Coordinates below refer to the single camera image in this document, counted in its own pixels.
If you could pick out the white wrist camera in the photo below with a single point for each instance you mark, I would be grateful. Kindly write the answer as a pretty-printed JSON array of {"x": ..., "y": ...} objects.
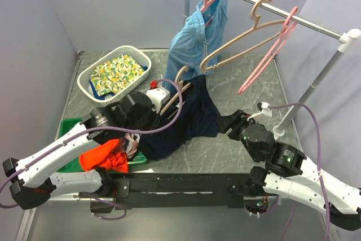
[
  {"x": 158, "y": 95},
  {"x": 264, "y": 112}
]

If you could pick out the light blue shorts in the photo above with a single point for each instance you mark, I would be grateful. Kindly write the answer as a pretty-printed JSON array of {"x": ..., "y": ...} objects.
[{"x": 200, "y": 36}]

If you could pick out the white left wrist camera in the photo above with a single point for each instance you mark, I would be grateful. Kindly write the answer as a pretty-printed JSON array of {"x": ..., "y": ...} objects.
[{"x": 158, "y": 95}]

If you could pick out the white clothes rack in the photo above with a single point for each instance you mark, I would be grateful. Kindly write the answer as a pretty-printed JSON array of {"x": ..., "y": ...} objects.
[{"x": 346, "y": 40}]

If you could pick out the white laundry basket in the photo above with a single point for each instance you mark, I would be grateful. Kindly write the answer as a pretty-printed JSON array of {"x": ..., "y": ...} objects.
[{"x": 84, "y": 76}]

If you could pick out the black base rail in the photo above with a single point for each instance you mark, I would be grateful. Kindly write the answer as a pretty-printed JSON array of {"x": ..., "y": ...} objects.
[{"x": 155, "y": 190}]

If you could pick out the green plastic tray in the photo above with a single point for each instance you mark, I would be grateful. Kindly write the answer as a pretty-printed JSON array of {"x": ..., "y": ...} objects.
[{"x": 74, "y": 166}]

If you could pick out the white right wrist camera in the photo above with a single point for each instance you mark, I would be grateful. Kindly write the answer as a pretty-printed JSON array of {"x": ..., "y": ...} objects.
[{"x": 264, "y": 112}]

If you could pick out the navy blue shorts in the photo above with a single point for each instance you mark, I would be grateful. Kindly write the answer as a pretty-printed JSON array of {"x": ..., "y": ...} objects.
[{"x": 198, "y": 118}]

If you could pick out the orange shorts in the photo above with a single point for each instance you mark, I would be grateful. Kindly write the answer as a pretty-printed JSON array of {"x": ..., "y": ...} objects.
[{"x": 110, "y": 156}]

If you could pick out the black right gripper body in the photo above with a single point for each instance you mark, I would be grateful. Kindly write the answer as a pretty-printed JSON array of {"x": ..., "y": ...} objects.
[{"x": 239, "y": 119}]

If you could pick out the pink patterned shorts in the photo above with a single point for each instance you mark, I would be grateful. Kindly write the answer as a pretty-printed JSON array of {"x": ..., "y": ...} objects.
[{"x": 129, "y": 144}]

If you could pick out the pink empty hanger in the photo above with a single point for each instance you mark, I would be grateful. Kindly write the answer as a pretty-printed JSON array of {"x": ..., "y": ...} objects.
[{"x": 285, "y": 32}]

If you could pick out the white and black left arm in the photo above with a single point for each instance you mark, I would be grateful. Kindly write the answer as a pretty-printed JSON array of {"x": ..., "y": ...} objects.
[{"x": 36, "y": 179}]

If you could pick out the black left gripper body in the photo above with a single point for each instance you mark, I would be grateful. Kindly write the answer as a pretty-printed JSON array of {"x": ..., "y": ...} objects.
[{"x": 147, "y": 121}]

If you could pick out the floral patterned cloth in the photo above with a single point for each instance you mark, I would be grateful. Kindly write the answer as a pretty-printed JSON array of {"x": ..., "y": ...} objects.
[{"x": 123, "y": 60}]

